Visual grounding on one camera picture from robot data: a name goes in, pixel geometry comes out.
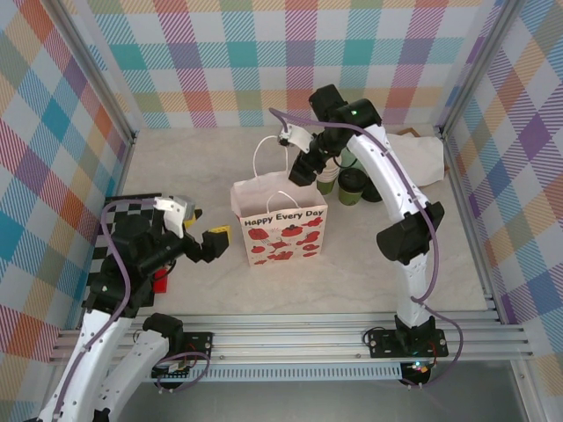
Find green paper coffee cup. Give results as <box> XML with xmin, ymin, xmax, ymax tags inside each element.
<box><xmin>337</xmin><ymin>169</ymin><xmax>369</xmax><ymax>207</ymax></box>

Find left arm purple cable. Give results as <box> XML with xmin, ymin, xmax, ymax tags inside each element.
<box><xmin>46</xmin><ymin>200</ymin><xmax>212</xmax><ymax>422</ymax></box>

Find aluminium frame post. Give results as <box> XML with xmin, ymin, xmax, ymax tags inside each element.
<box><xmin>441</xmin><ymin>0</ymin><xmax>523</xmax><ymax>133</ymax></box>
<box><xmin>51</xmin><ymin>0</ymin><xmax>137</xmax><ymax>146</ymax></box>

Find circuit board with lights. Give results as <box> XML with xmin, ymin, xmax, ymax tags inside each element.
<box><xmin>402</xmin><ymin>360</ymin><xmax>435</xmax><ymax>384</ymax></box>

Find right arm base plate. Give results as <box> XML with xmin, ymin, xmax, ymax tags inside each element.
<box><xmin>368</xmin><ymin>328</ymin><xmax>450</xmax><ymax>360</ymax></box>

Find wide grooved aluminium rail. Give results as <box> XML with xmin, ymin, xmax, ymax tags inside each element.
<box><xmin>48</xmin><ymin>312</ymin><xmax>537</xmax><ymax>365</ymax></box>

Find small circuit board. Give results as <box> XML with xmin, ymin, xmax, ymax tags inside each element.
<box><xmin>151</xmin><ymin>362</ymin><xmax>197</xmax><ymax>382</ymax></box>

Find white red-flower paper bag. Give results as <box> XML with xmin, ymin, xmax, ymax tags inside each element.
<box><xmin>230</xmin><ymin>135</ymin><xmax>330</xmax><ymax>269</ymax></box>

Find stack of paper cups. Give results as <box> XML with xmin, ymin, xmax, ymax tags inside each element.
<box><xmin>316</xmin><ymin>162</ymin><xmax>342</xmax><ymax>197</ymax></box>

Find white paper napkins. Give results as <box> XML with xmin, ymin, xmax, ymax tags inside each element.
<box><xmin>389</xmin><ymin>131</ymin><xmax>446</xmax><ymax>188</ymax></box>

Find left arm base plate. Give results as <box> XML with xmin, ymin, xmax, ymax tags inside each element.
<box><xmin>144</xmin><ymin>330</ymin><xmax>216</xmax><ymax>362</ymax></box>

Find white slotted cable duct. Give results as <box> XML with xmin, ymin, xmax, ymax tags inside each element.
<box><xmin>68</xmin><ymin>367</ymin><xmax>404</xmax><ymax>382</ymax></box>

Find grey metal panel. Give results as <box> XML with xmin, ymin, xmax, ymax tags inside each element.
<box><xmin>43</xmin><ymin>381</ymin><xmax>529</xmax><ymax>422</ymax></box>

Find black plastic cup lid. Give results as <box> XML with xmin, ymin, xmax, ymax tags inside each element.
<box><xmin>337</xmin><ymin>169</ymin><xmax>369</xmax><ymax>194</ymax></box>

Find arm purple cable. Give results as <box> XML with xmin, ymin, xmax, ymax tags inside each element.
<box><xmin>268</xmin><ymin>107</ymin><xmax>465</xmax><ymax>390</ymax></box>
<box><xmin>46</xmin><ymin>200</ymin><xmax>212</xmax><ymax>422</ymax></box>

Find mint green straw holder cup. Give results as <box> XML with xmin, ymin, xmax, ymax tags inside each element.
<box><xmin>340</xmin><ymin>147</ymin><xmax>366</xmax><ymax>171</ymax></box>

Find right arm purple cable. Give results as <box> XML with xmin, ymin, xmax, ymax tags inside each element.
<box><xmin>268</xmin><ymin>107</ymin><xmax>465</xmax><ymax>390</ymax></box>

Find black white checkerboard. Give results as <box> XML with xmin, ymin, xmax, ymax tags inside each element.
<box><xmin>81</xmin><ymin>193</ymin><xmax>164</xmax><ymax>309</ymax></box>

